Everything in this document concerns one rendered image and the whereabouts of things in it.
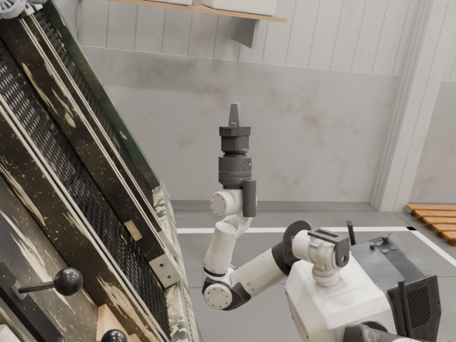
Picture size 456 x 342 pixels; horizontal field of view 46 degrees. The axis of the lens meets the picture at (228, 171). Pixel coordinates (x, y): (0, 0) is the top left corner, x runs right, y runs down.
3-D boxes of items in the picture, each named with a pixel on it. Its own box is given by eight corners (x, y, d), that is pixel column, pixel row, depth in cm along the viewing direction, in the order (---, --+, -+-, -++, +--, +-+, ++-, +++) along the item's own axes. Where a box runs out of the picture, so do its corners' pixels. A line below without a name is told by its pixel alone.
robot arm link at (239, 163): (259, 126, 143) (258, 170, 144) (226, 125, 147) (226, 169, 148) (243, 127, 132) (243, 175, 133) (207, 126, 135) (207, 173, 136)
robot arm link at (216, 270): (215, 223, 149) (199, 281, 156) (208, 239, 140) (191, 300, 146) (252, 235, 149) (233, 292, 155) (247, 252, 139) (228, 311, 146)
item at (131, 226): (135, 241, 181) (143, 237, 181) (123, 223, 177) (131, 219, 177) (135, 237, 183) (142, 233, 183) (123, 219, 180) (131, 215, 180)
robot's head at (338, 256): (323, 256, 121) (321, 224, 119) (353, 267, 114) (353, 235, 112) (304, 265, 117) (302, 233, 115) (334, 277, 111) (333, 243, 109)
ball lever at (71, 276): (10, 311, 76) (79, 300, 70) (-6, 292, 74) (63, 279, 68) (26, 292, 79) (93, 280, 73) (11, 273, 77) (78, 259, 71)
